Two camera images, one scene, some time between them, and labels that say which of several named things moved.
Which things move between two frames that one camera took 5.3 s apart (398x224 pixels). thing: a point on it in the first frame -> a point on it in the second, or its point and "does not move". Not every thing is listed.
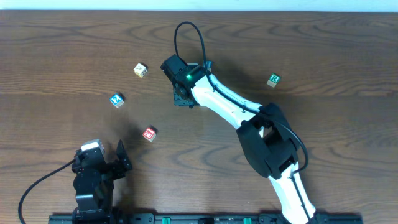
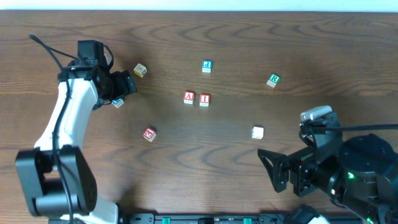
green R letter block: x=273 y=80 does not move
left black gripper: x=111 y=165 -> x=127 y=84
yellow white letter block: x=140 y=70 does not move
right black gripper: x=181 y=101 -> x=296 y=173
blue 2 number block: x=116 y=100 does not move
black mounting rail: x=207 y=218 does not move
